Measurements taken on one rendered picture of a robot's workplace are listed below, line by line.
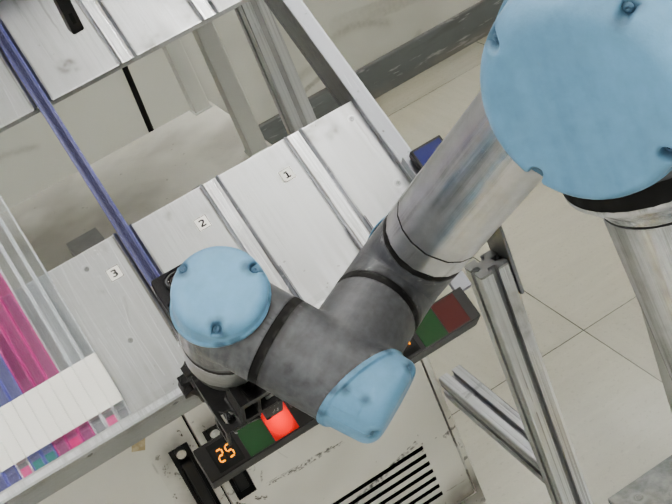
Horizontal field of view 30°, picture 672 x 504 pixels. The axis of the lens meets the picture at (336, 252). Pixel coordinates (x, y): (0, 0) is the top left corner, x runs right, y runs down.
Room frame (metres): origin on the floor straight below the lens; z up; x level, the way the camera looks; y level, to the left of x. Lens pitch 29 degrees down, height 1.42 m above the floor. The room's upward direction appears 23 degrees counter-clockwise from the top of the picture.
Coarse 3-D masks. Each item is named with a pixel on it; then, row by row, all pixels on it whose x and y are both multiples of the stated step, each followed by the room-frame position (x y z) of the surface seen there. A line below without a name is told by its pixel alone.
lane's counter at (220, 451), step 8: (224, 440) 1.07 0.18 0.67; (232, 440) 1.07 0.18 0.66; (208, 448) 1.07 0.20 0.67; (216, 448) 1.06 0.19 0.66; (224, 448) 1.06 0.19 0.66; (232, 448) 1.06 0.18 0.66; (216, 456) 1.06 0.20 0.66; (224, 456) 1.06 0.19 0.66; (232, 456) 1.06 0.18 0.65; (240, 456) 1.05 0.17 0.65; (216, 464) 1.05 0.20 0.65; (224, 464) 1.05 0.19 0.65; (232, 464) 1.05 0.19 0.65
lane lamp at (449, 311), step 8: (448, 296) 1.15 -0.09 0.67; (440, 304) 1.14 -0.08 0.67; (448, 304) 1.14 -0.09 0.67; (456, 304) 1.14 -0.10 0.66; (440, 312) 1.13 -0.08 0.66; (448, 312) 1.13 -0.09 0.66; (456, 312) 1.13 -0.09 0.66; (464, 312) 1.13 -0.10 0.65; (440, 320) 1.13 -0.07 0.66; (448, 320) 1.13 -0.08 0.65; (456, 320) 1.12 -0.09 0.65; (464, 320) 1.12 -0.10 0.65; (448, 328) 1.12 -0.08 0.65; (456, 328) 1.12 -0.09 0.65
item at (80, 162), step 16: (0, 32) 1.45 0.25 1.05; (16, 64) 1.41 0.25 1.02; (32, 80) 1.40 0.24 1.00; (32, 96) 1.38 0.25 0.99; (48, 112) 1.36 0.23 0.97; (64, 128) 1.34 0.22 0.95; (64, 144) 1.33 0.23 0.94; (80, 160) 1.31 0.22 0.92; (96, 176) 1.29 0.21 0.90; (96, 192) 1.28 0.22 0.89; (112, 208) 1.26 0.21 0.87; (112, 224) 1.25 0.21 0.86; (128, 240) 1.23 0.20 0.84; (144, 256) 1.22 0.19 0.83; (144, 272) 1.20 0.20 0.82
